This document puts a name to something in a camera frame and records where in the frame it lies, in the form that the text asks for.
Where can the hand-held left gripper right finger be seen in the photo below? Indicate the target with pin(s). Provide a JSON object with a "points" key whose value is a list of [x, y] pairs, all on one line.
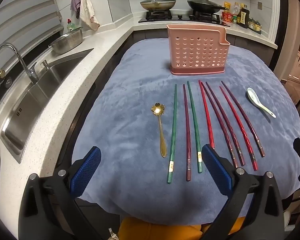
{"points": [[216, 170]]}

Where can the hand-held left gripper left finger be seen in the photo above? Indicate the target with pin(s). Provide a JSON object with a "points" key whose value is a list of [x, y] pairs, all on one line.
{"points": [[86, 171]]}

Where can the red chopstick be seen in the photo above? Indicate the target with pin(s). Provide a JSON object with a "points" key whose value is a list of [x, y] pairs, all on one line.
{"points": [[249, 152], [206, 117], [186, 130]]}

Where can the green chopstick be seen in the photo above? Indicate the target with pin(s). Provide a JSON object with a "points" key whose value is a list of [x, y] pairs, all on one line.
{"points": [[172, 130], [194, 130]]}

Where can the pink perforated utensil holder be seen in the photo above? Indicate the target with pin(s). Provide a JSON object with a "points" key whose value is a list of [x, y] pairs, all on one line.
{"points": [[197, 52]]}

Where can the white ceramic spoon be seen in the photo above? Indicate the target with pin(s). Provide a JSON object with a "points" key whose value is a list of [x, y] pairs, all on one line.
{"points": [[252, 96]]}

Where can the person's yellow pants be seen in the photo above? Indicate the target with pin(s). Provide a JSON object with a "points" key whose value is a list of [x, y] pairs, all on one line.
{"points": [[165, 230]]}

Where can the blue-grey plush blanket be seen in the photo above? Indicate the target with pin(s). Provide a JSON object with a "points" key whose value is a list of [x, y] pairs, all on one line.
{"points": [[130, 100]]}

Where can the stainless steel sink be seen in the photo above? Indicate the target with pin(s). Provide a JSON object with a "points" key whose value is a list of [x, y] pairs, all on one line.
{"points": [[35, 105]]}

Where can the gold flower spoon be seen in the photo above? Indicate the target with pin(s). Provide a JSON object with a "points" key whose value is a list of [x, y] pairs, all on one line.
{"points": [[157, 108]]}

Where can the white kitchen countertop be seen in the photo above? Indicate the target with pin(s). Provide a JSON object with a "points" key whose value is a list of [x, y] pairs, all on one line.
{"points": [[72, 85]]}

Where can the chrome faucet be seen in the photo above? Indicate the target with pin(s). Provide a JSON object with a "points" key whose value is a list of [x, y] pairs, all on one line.
{"points": [[32, 73]]}

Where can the steel colander bowl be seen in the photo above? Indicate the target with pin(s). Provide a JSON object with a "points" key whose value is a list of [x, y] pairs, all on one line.
{"points": [[65, 43]]}

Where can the spice jar rack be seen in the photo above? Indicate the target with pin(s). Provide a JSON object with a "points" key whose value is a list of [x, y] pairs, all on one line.
{"points": [[254, 26]]}

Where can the dark soy sauce bottle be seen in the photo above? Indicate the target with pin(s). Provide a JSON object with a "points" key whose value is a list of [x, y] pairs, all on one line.
{"points": [[243, 17]]}

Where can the green dish soap bottle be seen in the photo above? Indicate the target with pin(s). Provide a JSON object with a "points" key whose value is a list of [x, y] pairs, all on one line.
{"points": [[71, 26]]}

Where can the small green-capped jar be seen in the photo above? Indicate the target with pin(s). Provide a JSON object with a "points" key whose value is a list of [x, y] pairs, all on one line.
{"points": [[235, 20]]}

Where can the red instant noodle cup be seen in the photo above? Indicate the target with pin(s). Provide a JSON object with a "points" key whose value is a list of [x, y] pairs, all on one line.
{"points": [[227, 17]]}

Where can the black gas stove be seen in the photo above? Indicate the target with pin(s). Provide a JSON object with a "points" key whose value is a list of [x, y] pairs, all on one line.
{"points": [[180, 20]]}

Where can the clear plastic bottle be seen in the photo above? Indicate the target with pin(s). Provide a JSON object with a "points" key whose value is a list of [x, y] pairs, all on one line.
{"points": [[235, 10]]}

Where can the yellow seasoning packet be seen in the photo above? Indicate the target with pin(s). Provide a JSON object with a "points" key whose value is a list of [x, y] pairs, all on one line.
{"points": [[227, 6]]}

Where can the white hanging towel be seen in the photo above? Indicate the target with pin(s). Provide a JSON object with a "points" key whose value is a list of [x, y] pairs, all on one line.
{"points": [[86, 7]]}

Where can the black wok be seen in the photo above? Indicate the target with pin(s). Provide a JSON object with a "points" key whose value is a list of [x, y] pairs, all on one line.
{"points": [[202, 6]]}

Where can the purple hanging cloth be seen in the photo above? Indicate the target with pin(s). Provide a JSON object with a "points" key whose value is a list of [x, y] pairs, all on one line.
{"points": [[76, 2]]}

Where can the white window blinds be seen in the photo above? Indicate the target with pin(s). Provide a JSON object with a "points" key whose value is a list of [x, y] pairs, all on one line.
{"points": [[22, 12]]}

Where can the beige wok with lid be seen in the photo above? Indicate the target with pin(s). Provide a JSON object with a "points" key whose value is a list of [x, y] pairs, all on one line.
{"points": [[157, 5]]}

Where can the grey wall switch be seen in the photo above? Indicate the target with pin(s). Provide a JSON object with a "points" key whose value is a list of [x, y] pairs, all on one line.
{"points": [[259, 5]]}

